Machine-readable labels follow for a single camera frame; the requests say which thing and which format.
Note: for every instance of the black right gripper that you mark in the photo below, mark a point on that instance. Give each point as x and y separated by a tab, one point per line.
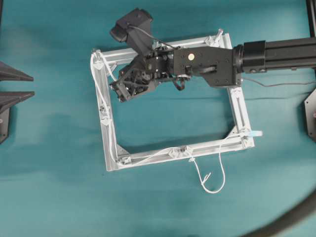
143	74

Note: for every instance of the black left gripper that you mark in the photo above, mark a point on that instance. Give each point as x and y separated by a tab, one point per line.
9	99

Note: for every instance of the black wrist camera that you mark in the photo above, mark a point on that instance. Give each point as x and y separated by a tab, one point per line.
125	31

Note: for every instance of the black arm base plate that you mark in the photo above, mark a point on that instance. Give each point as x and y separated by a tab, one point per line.
310	114

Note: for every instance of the black vertical stand rail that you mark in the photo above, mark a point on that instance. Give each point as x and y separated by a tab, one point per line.
311	11

